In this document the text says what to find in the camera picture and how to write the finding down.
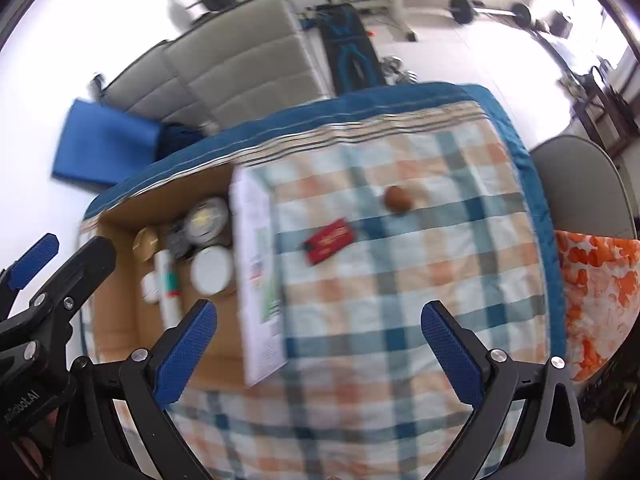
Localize silver round jar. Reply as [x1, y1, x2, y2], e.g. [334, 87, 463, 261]
[183, 197, 231, 246]

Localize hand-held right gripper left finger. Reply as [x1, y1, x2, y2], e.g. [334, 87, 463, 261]
[52, 299, 218, 480]

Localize white round jar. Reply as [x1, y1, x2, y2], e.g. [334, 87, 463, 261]
[191, 246, 236, 296]

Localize white barbell rack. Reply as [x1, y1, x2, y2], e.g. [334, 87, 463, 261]
[345, 0, 418, 41]

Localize cardboard box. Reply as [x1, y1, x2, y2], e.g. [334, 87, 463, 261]
[94, 160, 289, 391]

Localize grey round chair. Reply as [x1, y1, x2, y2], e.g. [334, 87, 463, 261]
[529, 136, 640, 241]

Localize black round tin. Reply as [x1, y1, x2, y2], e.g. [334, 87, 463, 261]
[166, 227, 193, 261]

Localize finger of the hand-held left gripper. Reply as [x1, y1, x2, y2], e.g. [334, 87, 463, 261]
[27, 235, 118, 333]
[0, 232, 61, 307]

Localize person's left hand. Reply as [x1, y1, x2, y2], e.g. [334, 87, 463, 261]
[12, 409, 60, 472]

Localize small red packet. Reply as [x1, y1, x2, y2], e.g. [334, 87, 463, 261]
[303, 218, 357, 266]

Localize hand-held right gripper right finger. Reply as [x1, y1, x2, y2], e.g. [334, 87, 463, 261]
[421, 301, 586, 480]

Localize blue folded exercise mat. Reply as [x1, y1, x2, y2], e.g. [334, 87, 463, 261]
[51, 98, 163, 191]

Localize gold round jar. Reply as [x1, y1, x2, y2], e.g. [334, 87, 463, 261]
[133, 227, 160, 262]

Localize white tube green red label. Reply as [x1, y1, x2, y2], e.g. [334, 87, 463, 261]
[153, 250, 184, 328]

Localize black weight bench pad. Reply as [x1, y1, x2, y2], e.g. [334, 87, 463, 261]
[316, 4, 388, 96]

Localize brown round nut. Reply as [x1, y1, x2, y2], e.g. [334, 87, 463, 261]
[383, 186, 414, 214]

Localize orange white floral cloth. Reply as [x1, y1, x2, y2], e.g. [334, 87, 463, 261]
[554, 230, 640, 383]

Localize chrome dumbbells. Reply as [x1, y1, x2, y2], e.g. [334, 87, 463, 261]
[381, 56, 420, 86]

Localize grey tufted cushion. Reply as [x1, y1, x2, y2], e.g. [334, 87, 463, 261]
[100, 39, 223, 133]
[167, 0, 333, 133]

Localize white earbuds case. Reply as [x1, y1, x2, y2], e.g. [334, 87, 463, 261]
[140, 272, 160, 306]

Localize short barbell with black plates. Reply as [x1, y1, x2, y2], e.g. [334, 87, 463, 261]
[449, 0, 533, 26]

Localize dark wooden chair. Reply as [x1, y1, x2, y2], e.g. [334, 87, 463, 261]
[570, 57, 640, 158]

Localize dark blue bag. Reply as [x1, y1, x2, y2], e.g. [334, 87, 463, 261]
[159, 122, 206, 161]

